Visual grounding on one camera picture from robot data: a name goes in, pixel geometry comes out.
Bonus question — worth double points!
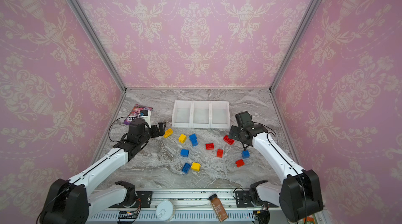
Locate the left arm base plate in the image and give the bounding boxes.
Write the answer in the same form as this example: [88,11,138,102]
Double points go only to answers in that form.
[110,191,153,209]

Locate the red arch lego brick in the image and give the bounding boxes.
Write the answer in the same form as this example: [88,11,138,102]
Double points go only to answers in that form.
[223,135,234,145]

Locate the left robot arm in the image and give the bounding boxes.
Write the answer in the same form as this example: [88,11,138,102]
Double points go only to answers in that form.
[36,118,166,224]

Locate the purple candy bag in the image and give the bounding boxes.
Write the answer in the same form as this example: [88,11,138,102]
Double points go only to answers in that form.
[124,104,153,125]

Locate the yellow lego bottom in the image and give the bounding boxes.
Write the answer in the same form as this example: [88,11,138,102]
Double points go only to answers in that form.
[191,162,201,172]

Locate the white bin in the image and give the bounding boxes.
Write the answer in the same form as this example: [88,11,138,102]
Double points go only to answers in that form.
[192,100,210,129]
[210,101,230,129]
[172,100,193,128]

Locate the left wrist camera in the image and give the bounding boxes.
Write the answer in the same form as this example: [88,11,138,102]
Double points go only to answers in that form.
[139,109,151,128]

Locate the blue square lego brick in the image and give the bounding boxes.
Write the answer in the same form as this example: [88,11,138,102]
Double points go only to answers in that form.
[189,134,197,140]

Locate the yellow square lego brick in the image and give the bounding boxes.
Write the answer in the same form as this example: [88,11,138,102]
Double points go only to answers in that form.
[178,134,187,143]

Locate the spice jar brown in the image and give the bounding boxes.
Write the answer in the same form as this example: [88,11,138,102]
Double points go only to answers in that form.
[208,194,229,223]

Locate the blue lego bottom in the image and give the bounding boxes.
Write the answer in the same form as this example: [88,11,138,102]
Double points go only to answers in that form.
[182,163,191,174]

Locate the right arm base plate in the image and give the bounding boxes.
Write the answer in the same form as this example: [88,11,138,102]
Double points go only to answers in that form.
[234,190,277,208]

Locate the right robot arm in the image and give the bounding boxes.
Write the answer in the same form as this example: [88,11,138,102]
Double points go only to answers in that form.
[229,112,323,222]

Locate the blue long lego brick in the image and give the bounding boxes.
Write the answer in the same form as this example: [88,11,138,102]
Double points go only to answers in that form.
[190,138,198,147]

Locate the blue lego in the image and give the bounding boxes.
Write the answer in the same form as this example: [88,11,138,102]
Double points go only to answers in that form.
[180,149,189,158]
[182,163,191,174]
[241,150,250,159]

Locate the red lego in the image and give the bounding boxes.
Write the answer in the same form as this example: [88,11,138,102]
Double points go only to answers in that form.
[216,149,224,158]
[235,159,245,167]

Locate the white round disc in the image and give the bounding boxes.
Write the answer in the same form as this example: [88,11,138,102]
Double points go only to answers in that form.
[156,201,175,221]

